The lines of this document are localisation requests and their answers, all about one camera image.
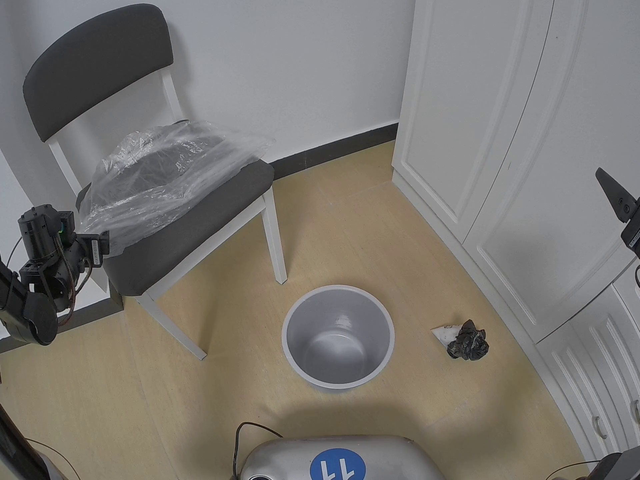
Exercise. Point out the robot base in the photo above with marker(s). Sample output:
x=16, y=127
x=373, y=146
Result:
x=380, y=458

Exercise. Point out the white trash bin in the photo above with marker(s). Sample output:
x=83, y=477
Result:
x=350, y=313

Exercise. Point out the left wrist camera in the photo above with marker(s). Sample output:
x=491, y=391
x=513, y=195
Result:
x=65, y=223

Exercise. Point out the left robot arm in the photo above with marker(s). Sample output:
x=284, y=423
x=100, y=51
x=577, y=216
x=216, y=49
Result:
x=37, y=313

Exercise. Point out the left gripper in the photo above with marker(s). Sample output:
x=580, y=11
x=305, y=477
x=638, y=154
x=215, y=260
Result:
x=90, y=250

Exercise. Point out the white paper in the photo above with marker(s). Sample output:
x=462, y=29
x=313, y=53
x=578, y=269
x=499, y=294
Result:
x=442, y=334

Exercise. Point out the black plastic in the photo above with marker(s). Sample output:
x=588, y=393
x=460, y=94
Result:
x=467, y=343

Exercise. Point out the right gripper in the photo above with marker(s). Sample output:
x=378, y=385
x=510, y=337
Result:
x=634, y=235

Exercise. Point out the white wardrobe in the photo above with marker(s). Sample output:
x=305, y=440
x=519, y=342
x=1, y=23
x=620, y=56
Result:
x=500, y=118

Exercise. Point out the dark grey padded white chair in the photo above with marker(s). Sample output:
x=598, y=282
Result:
x=100, y=53

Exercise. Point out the clear plastic bag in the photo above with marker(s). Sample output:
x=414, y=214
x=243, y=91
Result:
x=165, y=178

